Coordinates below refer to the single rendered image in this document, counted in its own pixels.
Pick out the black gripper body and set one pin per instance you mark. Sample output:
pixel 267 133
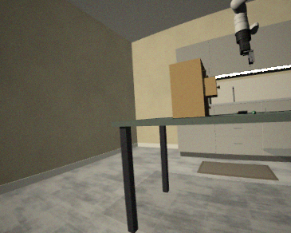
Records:
pixel 243 36

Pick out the small wooden chest of drawers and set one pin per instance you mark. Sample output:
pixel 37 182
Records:
pixel 187 89

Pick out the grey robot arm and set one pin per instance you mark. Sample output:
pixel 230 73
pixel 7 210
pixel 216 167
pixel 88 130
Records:
pixel 239 8

